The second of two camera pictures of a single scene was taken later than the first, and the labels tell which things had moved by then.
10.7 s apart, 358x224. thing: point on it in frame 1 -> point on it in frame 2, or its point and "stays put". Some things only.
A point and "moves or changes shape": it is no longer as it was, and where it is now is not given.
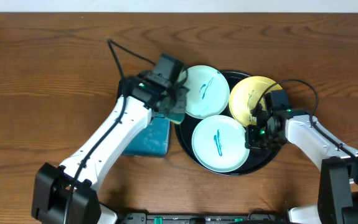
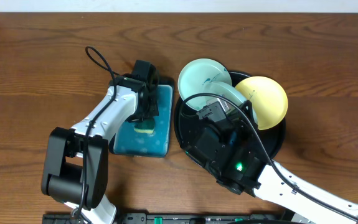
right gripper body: x=262 y=138 -> x=244 y=132
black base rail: x=202 y=218 stays put
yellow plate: x=244 y=96 stays put
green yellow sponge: x=177 y=115 -> x=147 y=126
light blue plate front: x=218 y=143 moves or changes shape
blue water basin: x=154 y=140 stays put
